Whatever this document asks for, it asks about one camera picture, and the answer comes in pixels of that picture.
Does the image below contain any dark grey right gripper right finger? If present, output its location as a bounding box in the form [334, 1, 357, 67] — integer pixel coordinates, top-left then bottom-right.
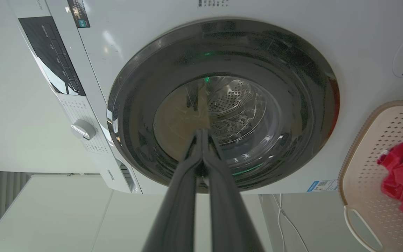
[202, 129, 266, 252]

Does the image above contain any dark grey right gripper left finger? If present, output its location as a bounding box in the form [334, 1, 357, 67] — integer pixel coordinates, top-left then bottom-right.
[141, 129, 203, 252]

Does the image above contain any beige perforated plastic laundry basket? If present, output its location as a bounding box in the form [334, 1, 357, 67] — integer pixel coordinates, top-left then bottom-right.
[338, 101, 403, 252]

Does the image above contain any silver washer control knob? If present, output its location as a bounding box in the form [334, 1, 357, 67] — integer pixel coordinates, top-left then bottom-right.
[70, 119, 97, 140]

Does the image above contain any round dark glass washer door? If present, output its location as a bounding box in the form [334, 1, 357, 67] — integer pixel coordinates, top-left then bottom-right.
[107, 19, 340, 192]

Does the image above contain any white front-load washing machine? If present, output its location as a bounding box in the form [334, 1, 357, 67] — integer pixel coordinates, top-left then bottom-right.
[7, 0, 403, 195]

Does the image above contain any thin white power cable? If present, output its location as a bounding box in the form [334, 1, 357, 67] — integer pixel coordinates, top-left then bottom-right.
[272, 194, 310, 252]

